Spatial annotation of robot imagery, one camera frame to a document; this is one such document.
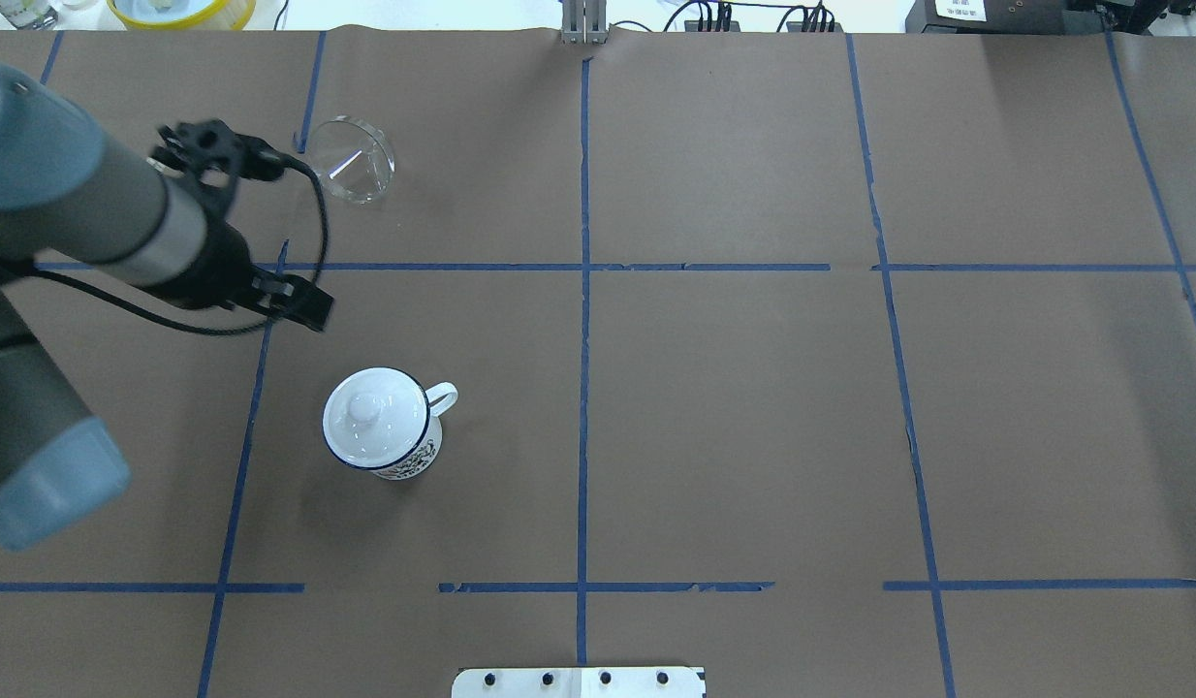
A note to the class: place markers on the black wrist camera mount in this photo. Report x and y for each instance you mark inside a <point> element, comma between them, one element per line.
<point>209,160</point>

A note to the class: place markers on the aluminium frame post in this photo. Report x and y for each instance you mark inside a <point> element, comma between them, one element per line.
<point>584,22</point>

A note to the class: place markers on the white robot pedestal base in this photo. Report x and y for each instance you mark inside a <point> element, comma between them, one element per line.
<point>602,681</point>

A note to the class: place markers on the white patterned mug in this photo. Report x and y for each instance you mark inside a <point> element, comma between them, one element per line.
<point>441,397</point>

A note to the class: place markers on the near orange black adapter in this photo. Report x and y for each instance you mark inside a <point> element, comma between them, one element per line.
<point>815,19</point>

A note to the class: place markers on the far orange black adapter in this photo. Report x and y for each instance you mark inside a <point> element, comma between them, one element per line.
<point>705,17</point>

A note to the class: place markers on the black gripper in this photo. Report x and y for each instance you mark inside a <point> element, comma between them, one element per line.
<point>208,265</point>

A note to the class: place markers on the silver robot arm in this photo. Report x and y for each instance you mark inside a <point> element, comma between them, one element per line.
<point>148,235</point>

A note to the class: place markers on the yellow rimmed bowl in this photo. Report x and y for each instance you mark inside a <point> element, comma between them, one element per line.
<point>183,15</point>

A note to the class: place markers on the black computer box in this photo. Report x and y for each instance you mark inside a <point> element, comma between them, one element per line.
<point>1046,18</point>

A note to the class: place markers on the orange black adapter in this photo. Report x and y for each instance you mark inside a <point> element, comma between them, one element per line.
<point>815,19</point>
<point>705,17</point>

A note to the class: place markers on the clear plastic bottle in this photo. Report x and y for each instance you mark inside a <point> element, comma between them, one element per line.
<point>29,14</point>

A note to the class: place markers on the white ceramic lid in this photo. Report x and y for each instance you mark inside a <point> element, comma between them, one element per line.
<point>375,418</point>

